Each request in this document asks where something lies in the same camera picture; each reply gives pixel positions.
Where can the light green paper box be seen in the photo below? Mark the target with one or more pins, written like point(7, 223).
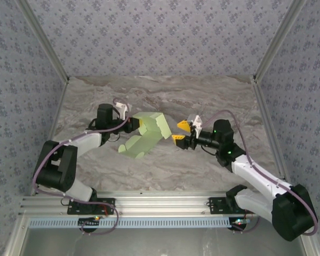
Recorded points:
point(149, 133)

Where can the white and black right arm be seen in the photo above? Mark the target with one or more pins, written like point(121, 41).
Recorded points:
point(258, 176)

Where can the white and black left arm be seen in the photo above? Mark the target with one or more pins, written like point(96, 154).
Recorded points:
point(58, 168)

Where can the small circuit board with lights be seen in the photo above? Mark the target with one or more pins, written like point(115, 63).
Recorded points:
point(89, 222)
point(240, 222)

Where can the grey metal shelf panel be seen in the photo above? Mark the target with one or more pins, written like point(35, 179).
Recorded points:
point(160, 242)

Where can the aluminium table side rail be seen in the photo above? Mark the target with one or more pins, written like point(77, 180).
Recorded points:
point(269, 125)

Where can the aluminium mounting rail beam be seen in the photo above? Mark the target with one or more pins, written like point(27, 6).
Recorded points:
point(160, 202)

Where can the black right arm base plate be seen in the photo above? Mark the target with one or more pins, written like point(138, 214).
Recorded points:
point(218, 206)

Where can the aluminium frame post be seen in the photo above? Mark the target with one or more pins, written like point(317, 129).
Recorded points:
point(45, 45)
point(277, 45)

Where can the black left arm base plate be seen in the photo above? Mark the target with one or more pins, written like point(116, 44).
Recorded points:
point(81, 207)

